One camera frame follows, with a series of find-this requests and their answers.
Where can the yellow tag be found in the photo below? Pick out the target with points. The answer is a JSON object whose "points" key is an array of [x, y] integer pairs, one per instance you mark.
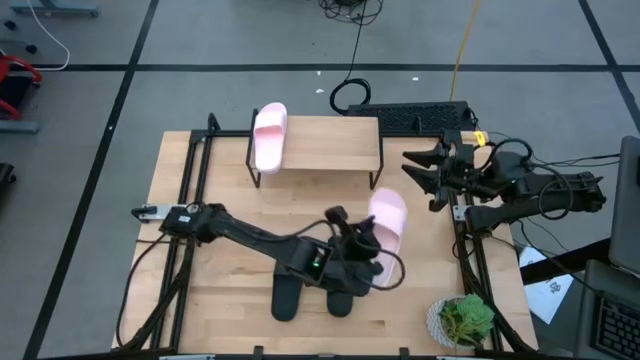
{"points": [[480, 138]]}

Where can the grey furniture base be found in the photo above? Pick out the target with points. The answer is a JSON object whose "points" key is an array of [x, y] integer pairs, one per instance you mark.
{"points": [[55, 9]]}

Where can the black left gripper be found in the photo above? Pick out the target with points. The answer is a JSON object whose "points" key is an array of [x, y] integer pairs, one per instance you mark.
{"points": [[352, 265]]}

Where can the black keyboard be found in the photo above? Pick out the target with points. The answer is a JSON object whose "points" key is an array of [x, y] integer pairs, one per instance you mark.
{"points": [[415, 116]]}

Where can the red chair frame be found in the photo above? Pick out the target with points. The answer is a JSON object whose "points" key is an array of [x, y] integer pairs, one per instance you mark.
{"points": [[15, 62]]}

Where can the white printed paper sheet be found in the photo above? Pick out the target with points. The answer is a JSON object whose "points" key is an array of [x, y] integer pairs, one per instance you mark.
{"points": [[547, 292]]}

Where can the black metal table frame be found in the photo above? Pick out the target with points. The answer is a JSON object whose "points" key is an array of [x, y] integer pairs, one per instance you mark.
{"points": [[200, 165]]}

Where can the pink rubber slide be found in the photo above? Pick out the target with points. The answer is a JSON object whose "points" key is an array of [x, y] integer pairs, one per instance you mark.
{"points": [[392, 215], [270, 140]]}

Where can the potted green succulent plant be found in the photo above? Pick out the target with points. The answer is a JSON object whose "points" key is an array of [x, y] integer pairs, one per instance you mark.
{"points": [[465, 317]]}

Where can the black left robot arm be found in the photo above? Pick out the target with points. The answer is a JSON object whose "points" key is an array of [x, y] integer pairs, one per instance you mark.
{"points": [[250, 235]]}

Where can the black rubber slide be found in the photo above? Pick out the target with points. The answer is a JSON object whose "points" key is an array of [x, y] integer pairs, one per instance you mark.
{"points": [[286, 302], [340, 305]]}

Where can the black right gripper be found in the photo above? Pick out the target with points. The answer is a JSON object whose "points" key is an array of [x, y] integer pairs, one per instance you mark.
{"points": [[462, 177]]}

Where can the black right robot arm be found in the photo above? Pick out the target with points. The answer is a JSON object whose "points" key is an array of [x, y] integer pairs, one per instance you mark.
{"points": [[550, 197]]}

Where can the grey laptop with black keyboard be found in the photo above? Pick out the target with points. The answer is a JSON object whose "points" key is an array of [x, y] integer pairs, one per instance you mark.
{"points": [[617, 325]]}

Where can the wooden shelf with black legs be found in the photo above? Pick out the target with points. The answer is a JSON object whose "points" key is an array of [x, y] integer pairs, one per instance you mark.
{"points": [[330, 142]]}

